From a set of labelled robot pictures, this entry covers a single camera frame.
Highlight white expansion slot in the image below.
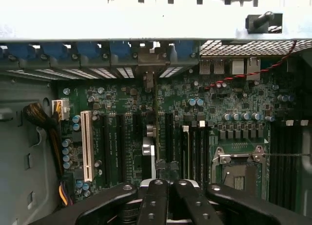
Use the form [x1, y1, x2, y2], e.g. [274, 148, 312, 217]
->
[80, 110, 95, 183]

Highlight open PC case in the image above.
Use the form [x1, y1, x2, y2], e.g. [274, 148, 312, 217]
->
[0, 0, 312, 225]

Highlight black RAM slot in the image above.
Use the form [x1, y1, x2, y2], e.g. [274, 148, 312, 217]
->
[272, 122, 280, 204]
[286, 120, 297, 211]
[280, 122, 289, 208]
[297, 120, 309, 211]
[190, 126, 197, 184]
[181, 124, 190, 184]
[197, 121, 205, 184]
[204, 126, 211, 184]

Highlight long black expansion slot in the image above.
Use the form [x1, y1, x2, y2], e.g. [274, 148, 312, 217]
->
[115, 113, 125, 186]
[100, 113, 111, 187]
[165, 112, 174, 162]

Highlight red black twisted wire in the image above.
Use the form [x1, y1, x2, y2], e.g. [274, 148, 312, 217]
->
[204, 39, 298, 91]

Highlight short black expansion slot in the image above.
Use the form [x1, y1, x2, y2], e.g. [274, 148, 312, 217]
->
[132, 113, 142, 140]

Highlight white power connector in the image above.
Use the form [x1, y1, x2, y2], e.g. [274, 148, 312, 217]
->
[51, 99, 71, 121]

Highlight CPU socket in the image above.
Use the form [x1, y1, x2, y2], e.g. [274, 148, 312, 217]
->
[211, 144, 271, 195]

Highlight green motherboard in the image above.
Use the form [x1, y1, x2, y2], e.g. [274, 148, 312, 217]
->
[57, 71, 299, 204]

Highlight braided black yellow cable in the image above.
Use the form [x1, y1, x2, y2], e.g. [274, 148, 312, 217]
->
[23, 102, 65, 181]

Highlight coloured wire bundle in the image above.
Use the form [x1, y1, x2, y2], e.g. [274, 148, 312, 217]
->
[58, 180, 75, 206]

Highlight metal case stud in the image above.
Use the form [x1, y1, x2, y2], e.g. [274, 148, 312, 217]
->
[253, 10, 275, 28]

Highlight thin metal locking lever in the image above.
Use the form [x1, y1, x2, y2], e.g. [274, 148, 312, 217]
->
[264, 152, 312, 158]

